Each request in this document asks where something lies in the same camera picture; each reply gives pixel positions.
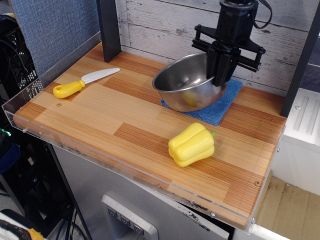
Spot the black plastic crate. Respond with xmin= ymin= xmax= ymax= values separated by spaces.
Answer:
xmin=0 ymin=27 xmax=37 ymax=91

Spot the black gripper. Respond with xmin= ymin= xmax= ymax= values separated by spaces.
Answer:
xmin=192 ymin=3 xmax=266 ymax=87

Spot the yellow toy bell pepper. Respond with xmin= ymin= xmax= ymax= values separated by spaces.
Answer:
xmin=168 ymin=122 xmax=217 ymax=167

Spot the yellow handled toy knife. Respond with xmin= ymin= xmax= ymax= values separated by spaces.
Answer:
xmin=52 ymin=68 xmax=121 ymax=99

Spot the clear acrylic table guard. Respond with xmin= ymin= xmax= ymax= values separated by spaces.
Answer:
xmin=3 ymin=44 xmax=285 ymax=230

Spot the blue folded cloth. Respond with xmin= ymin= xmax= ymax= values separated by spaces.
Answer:
xmin=160 ymin=78 xmax=244 ymax=127

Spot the silver cabinet with dispenser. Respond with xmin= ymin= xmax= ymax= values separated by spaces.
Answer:
xmin=53 ymin=146 xmax=234 ymax=240

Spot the right black vertical post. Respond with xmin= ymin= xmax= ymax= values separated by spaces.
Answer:
xmin=280 ymin=4 xmax=320 ymax=118

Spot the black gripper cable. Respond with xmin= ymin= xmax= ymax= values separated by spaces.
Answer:
xmin=251 ymin=0 xmax=273 ymax=30

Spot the black vertical post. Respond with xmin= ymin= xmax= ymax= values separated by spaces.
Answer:
xmin=280 ymin=4 xmax=320 ymax=118
xmin=96 ymin=0 xmax=122 ymax=63

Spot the yellow object bottom left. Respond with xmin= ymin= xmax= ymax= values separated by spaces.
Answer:
xmin=27 ymin=228 xmax=45 ymax=240

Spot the white plastic unit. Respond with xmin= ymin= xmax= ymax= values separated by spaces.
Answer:
xmin=271 ymin=88 xmax=320 ymax=195

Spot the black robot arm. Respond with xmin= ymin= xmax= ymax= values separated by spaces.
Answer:
xmin=192 ymin=0 xmax=266 ymax=87

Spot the left black vertical post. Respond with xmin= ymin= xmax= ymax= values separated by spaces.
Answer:
xmin=96 ymin=0 xmax=122 ymax=63

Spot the metal pot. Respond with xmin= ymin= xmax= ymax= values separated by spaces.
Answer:
xmin=152 ymin=52 xmax=228 ymax=112

